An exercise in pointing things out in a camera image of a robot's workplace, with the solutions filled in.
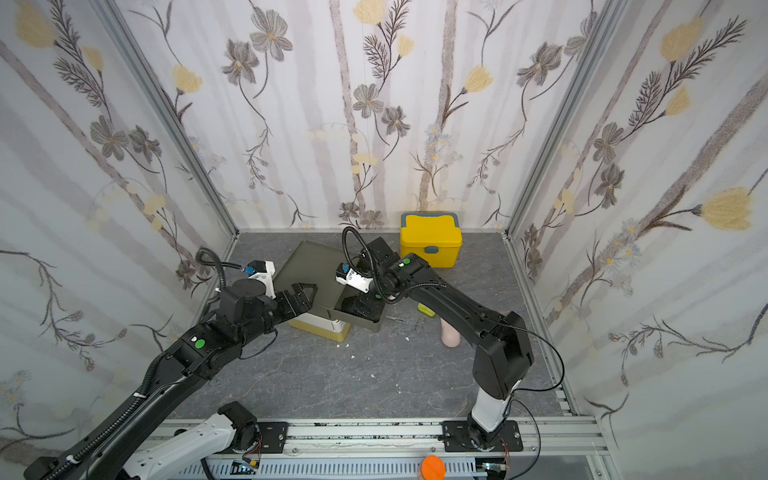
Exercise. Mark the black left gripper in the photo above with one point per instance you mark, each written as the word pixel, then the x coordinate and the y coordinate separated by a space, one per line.
pixel 304 305

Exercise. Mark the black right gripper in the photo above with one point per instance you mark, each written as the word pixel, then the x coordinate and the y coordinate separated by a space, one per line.
pixel 365 303

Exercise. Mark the three-drawer cabinet olive white yellow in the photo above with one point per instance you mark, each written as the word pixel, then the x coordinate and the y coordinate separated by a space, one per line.
pixel 312 263

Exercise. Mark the olive top drawer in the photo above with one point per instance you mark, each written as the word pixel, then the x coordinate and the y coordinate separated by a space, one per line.
pixel 337 314

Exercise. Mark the black computer mouse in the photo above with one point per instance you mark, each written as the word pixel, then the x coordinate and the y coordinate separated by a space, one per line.
pixel 362 308

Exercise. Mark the pink computer mouse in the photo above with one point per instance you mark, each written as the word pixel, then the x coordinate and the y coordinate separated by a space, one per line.
pixel 450 336

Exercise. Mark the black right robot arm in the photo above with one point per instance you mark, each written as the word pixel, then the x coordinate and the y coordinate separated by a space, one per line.
pixel 503 351

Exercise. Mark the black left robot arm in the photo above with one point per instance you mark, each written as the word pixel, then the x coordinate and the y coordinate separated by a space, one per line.
pixel 171 377

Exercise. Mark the small yellow-green block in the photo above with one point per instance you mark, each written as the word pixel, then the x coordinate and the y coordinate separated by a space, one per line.
pixel 426 310

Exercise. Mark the yellow storage box grey latch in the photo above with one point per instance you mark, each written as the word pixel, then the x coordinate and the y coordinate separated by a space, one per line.
pixel 434 236

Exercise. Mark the orange round cap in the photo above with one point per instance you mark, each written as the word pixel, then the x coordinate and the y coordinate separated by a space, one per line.
pixel 432 468

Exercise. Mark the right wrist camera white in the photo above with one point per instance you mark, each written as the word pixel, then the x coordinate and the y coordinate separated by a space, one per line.
pixel 347 276

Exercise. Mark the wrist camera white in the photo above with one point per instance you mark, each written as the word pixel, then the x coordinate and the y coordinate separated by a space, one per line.
pixel 347 276
pixel 263 271

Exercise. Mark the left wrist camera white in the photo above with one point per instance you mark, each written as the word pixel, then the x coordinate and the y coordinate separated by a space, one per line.
pixel 263 271

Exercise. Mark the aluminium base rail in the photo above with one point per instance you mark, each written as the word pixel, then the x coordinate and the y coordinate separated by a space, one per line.
pixel 539 448

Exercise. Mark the aluminium frame corner post left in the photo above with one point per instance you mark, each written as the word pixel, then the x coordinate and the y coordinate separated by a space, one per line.
pixel 119 32

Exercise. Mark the aluminium frame corner post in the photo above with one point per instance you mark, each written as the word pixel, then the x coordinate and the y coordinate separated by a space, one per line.
pixel 596 44
pixel 119 32

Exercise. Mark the aluminium frame corner post right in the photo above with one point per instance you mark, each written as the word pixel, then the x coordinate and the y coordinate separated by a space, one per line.
pixel 596 44

